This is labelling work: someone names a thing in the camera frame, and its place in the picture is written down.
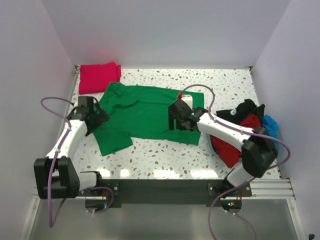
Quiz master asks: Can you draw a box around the green t-shirt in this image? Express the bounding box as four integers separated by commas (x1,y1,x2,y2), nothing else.
93,82,201,156

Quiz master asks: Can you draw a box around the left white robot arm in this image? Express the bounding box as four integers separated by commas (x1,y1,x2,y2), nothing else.
33,96,110,200

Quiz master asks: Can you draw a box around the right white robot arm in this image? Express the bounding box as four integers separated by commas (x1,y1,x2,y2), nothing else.
168,98,278,197

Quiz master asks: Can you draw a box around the folded pink red t-shirt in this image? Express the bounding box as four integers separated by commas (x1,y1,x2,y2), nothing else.
78,62,122,95

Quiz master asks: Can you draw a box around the dark red t-shirt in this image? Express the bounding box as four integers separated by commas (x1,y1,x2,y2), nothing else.
210,114,262,168

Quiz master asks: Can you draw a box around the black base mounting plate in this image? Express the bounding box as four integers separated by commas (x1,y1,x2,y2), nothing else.
79,178,252,209

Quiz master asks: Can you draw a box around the bright blue t-shirt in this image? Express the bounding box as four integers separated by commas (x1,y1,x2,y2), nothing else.
262,115,279,139

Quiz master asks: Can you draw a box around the translucent blue laundry basket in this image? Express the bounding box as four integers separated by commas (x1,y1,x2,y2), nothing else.
206,113,285,165

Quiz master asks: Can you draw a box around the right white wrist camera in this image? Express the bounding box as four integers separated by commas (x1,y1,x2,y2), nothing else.
178,92,193,109

